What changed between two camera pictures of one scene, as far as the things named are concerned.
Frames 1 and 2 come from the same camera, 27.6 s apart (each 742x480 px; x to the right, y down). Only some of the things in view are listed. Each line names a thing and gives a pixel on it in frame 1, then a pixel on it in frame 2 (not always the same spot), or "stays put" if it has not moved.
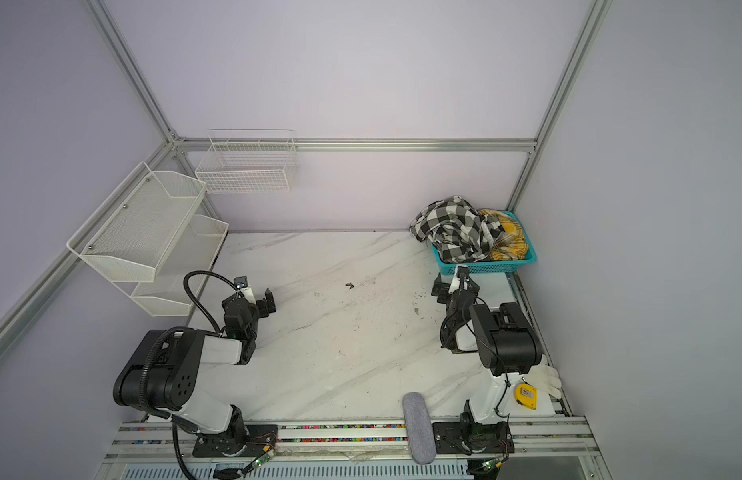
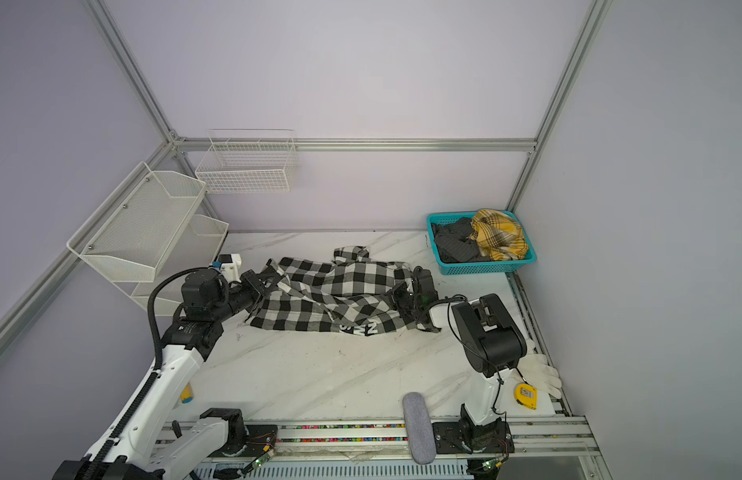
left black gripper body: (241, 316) → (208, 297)
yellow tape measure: (526, 395) stays put
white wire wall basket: (248, 161) stays put
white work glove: (543, 377) stays put
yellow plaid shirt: (511, 243) stays put
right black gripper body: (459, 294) → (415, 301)
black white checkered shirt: (456, 230) → (345, 294)
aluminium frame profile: (473, 144) stays put
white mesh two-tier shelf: (149, 236) stays put
